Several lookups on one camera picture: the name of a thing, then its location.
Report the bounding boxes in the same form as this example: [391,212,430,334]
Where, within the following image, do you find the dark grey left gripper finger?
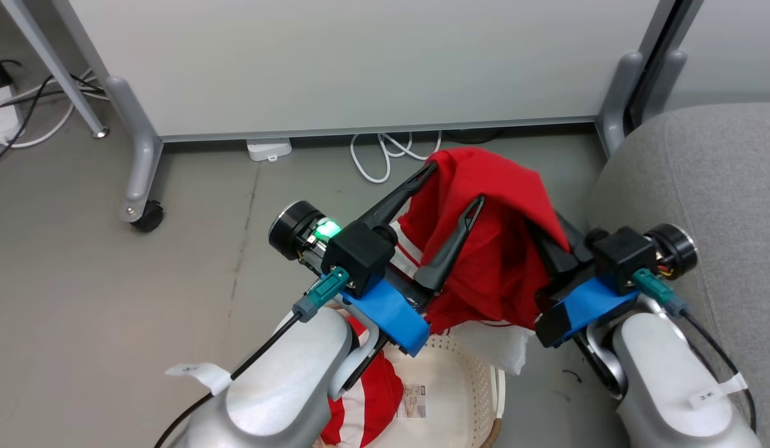
[413,195,486,295]
[356,162,438,232]

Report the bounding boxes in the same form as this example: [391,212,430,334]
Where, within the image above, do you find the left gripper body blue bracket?
[268,200,431,358]

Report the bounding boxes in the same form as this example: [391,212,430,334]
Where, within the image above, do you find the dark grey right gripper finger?
[533,212,592,299]

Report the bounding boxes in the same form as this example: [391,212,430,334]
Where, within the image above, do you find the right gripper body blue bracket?
[534,223,698,348]

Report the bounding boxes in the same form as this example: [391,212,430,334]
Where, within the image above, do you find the red garment with white stripes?
[394,147,572,334]

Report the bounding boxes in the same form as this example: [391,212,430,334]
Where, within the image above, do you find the red and white striped clothing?
[319,315,405,448]

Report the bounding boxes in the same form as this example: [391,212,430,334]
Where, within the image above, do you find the cream perforated laundry basket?
[315,311,508,448]

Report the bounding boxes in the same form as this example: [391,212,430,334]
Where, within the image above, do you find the paper label sticker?
[397,384,428,419]

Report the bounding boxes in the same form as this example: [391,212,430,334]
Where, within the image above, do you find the white cloth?
[450,320,536,376]

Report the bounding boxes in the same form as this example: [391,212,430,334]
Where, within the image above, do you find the small white adapter box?
[246,138,293,163]

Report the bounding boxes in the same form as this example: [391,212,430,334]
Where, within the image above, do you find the large white partition panel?
[49,0,678,144]

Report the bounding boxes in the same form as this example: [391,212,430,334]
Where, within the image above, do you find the grey fabric sofa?
[585,102,770,448]

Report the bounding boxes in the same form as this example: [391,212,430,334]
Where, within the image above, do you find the grey partition foot with caster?
[104,75,165,234]

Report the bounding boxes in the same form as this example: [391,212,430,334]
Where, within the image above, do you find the white partition panel with dark edge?
[628,0,770,128]

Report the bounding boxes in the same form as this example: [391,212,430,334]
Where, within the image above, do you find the slanted grey metal table leg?
[0,0,109,139]

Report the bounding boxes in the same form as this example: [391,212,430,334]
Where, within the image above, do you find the white power strip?
[0,84,23,151]

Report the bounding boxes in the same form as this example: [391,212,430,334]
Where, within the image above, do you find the looped white cable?
[350,130,443,185]

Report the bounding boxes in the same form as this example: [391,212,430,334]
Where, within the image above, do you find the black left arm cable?
[154,268,351,448]

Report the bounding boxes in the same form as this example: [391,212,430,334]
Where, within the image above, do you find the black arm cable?
[154,268,351,448]
[632,268,759,434]

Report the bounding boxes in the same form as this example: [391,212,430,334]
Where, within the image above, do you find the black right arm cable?
[632,268,759,434]

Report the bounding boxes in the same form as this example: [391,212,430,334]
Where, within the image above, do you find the white floor cable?
[11,68,96,149]

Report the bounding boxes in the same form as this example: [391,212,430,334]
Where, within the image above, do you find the black floor cable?
[0,59,109,170]

